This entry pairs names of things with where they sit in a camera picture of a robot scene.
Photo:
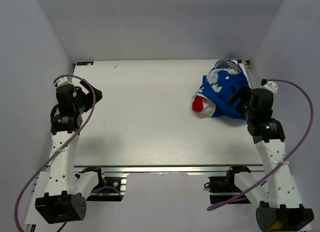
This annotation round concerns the aluminium table front rail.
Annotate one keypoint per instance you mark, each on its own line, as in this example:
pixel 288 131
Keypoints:
pixel 165 169

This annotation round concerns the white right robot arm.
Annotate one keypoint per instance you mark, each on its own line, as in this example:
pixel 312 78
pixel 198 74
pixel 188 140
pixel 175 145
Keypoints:
pixel 279 208

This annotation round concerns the aluminium table rail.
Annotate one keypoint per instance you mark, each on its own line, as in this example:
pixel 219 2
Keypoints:
pixel 165 169
pixel 246 64

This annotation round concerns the blue white red jacket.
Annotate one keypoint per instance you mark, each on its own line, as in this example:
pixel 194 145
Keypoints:
pixel 221 83

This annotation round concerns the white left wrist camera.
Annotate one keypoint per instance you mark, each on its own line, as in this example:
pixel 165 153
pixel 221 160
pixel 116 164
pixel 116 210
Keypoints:
pixel 61 81

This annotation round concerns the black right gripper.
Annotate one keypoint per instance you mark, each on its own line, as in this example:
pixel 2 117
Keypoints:
pixel 243 92

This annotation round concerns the aluminium table right rail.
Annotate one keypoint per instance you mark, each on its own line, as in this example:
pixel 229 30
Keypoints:
pixel 246 64

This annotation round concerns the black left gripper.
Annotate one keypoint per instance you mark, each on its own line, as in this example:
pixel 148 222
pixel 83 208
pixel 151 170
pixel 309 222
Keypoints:
pixel 89 97

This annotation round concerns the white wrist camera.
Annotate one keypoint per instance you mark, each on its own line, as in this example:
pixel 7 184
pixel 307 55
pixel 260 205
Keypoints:
pixel 271 86
pixel 61 81

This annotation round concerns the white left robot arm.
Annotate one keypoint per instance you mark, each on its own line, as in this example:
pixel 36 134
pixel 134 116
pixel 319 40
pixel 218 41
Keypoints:
pixel 66 192

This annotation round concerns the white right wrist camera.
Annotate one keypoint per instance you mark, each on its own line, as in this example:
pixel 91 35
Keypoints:
pixel 271 86

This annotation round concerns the blue left corner label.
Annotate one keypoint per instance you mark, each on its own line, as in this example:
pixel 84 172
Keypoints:
pixel 84 63

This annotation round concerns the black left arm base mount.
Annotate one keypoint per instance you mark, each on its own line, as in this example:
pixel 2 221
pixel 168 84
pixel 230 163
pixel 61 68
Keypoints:
pixel 108 188

